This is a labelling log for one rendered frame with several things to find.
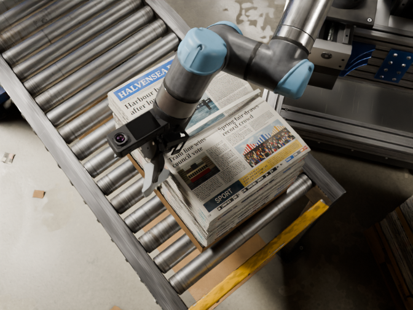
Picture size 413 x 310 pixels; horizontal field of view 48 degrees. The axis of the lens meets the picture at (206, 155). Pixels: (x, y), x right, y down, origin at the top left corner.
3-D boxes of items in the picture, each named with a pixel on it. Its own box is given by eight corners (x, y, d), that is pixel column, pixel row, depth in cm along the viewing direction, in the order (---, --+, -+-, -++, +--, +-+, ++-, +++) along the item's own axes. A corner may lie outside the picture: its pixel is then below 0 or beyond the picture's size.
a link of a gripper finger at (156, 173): (163, 184, 92) (166, 143, 88) (157, 186, 90) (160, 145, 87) (147, 174, 94) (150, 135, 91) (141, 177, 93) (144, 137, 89)
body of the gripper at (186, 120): (179, 156, 96) (203, 115, 88) (147, 166, 90) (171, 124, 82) (157, 130, 98) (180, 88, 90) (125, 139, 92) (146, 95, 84)
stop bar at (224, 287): (329, 210, 119) (330, 207, 117) (195, 321, 109) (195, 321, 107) (320, 200, 120) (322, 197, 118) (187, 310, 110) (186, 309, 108)
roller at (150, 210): (267, 136, 132) (269, 129, 127) (131, 238, 122) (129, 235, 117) (255, 123, 134) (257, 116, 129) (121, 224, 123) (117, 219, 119)
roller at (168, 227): (282, 152, 130) (284, 146, 126) (146, 258, 120) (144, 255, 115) (270, 139, 132) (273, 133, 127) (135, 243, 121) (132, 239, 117)
